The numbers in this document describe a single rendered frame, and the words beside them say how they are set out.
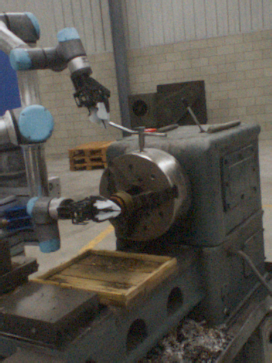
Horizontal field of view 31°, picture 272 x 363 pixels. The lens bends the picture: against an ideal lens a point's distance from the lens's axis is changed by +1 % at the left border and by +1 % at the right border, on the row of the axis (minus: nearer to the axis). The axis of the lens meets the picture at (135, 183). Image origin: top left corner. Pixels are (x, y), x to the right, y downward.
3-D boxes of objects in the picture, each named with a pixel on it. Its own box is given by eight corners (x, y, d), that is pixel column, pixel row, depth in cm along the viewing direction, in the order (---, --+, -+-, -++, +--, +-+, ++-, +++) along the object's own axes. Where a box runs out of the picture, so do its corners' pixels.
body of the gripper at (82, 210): (86, 226, 154) (57, 224, 160) (102, 218, 161) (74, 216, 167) (83, 203, 152) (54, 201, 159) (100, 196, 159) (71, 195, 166)
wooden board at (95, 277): (90, 258, 177) (88, 247, 176) (178, 269, 158) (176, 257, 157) (30, 291, 153) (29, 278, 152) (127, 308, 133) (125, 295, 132)
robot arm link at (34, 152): (10, 106, 178) (27, 235, 187) (13, 106, 168) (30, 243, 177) (42, 103, 182) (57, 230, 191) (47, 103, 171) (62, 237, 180)
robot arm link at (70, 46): (70, 35, 178) (79, 23, 170) (81, 64, 178) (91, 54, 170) (51, 37, 173) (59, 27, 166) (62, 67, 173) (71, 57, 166)
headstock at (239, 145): (175, 202, 248) (168, 126, 241) (268, 206, 222) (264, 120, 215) (108, 237, 199) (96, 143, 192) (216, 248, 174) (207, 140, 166)
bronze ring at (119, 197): (113, 188, 166) (98, 195, 158) (137, 188, 161) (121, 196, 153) (117, 214, 168) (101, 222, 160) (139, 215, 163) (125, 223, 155)
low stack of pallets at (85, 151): (90, 161, 1078) (88, 142, 1070) (127, 159, 1055) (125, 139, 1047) (68, 171, 960) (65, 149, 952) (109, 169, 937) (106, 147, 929)
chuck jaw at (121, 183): (129, 193, 173) (110, 167, 175) (138, 185, 170) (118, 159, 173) (112, 200, 164) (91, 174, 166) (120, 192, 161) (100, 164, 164)
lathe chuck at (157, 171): (113, 225, 188) (111, 145, 180) (186, 241, 172) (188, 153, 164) (99, 232, 181) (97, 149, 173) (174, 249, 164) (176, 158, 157)
